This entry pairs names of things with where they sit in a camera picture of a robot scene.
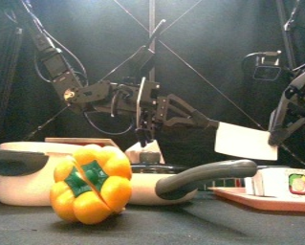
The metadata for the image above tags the black hanging wrist cable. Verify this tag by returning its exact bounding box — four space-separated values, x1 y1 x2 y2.
82 109 138 137

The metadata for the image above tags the white triangular toy piece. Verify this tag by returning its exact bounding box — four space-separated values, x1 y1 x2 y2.
125 139 169 165

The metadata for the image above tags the white toy sushi small piece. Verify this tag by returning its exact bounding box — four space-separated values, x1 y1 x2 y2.
243 175 261 197

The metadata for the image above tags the white paper sheet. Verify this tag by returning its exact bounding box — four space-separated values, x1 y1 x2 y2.
205 118 281 162

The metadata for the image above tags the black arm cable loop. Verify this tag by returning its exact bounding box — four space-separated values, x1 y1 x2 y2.
19 0 91 86

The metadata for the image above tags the vertical metal frame pole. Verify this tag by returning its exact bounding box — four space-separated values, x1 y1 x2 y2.
149 0 158 82

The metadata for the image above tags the dark slanted frame pole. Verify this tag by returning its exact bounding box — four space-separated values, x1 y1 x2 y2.
275 0 301 70

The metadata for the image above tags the red green striped object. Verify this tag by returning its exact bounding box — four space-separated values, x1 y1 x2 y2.
207 177 249 189

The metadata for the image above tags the white pot grey handle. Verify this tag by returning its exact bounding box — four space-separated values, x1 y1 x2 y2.
0 141 131 207

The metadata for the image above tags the light wooden board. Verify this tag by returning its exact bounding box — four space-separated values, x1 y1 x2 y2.
45 137 121 149

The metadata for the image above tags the thin diagonal brace rod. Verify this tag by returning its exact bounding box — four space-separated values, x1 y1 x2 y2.
111 0 269 130
25 0 205 140

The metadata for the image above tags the yellow toy bell pepper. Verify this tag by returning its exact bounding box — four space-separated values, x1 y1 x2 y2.
49 144 135 226

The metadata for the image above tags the white food container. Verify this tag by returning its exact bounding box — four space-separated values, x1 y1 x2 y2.
257 167 305 200

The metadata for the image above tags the salmon pink cutting board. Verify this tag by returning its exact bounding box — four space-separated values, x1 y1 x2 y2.
207 186 305 213

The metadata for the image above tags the white saucepan grey handle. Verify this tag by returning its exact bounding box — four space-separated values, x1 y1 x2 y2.
127 159 261 206

